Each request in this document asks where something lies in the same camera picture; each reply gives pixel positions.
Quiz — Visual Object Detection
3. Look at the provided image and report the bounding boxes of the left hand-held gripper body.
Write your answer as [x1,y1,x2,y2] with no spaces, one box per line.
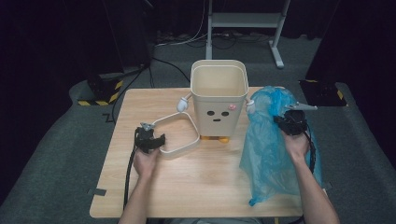
[134,121,156,154]

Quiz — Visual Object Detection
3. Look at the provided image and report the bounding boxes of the blue plastic bag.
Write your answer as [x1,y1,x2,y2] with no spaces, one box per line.
[238,86,323,207]

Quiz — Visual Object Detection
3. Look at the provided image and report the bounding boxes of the cream trash can with face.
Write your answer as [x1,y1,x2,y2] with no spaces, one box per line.
[177,59,256,144]

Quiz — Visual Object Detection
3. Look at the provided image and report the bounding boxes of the right hand-held gripper cable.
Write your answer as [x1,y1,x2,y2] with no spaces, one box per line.
[303,122,317,175]

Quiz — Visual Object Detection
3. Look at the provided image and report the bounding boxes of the person's left hand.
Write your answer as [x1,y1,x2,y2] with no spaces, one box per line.
[134,148,161,180]

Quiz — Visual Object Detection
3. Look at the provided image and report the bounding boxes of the tangle of floor cables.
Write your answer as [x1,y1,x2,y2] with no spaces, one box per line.
[155,30,272,50]

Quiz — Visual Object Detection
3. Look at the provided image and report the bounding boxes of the black base with hazard stripes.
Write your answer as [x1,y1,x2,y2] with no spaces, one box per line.
[298,78,349,107]
[77,72,125,107]

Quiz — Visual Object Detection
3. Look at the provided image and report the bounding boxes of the left hand-held gripper cable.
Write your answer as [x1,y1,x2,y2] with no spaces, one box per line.
[122,129,139,211]

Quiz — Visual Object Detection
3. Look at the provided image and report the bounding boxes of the person's right hand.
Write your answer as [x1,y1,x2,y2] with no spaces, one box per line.
[281,132,311,163]

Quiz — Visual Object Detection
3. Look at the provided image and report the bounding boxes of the cream trash can rim ring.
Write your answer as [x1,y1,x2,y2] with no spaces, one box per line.
[151,111,201,161]

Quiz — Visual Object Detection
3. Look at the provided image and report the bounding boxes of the white floor cable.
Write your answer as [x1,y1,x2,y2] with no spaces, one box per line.
[155,0,208,48]

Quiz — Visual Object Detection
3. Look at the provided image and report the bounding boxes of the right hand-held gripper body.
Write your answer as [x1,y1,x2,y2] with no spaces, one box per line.
[281,102,318,136]

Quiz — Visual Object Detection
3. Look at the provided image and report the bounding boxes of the hand-held gripper cable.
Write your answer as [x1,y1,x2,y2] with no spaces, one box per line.
[303,122,317,175]
[122,129,139,211]

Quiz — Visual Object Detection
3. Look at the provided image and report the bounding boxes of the white metal stand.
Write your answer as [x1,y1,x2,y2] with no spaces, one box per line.
[205,0,292,69]

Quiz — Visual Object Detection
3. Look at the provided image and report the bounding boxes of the long black floor cable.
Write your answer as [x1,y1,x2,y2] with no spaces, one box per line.
[111,63,150,124]

